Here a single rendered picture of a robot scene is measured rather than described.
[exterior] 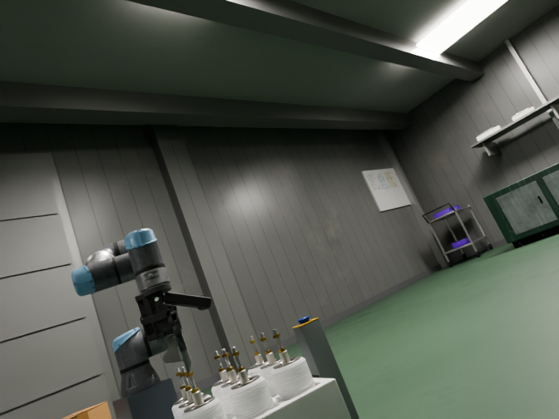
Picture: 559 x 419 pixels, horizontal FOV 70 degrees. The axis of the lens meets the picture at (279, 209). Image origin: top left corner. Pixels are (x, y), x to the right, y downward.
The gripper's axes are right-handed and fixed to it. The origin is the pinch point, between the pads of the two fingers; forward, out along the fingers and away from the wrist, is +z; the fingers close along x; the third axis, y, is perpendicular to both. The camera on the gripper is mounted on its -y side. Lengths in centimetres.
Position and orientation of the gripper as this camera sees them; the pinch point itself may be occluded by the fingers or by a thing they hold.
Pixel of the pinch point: (190, 364)
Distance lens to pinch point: 105.1
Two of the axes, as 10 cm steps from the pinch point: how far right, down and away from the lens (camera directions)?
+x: 1.9, -3.1, -9.3
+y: -9.1, 3.0, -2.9
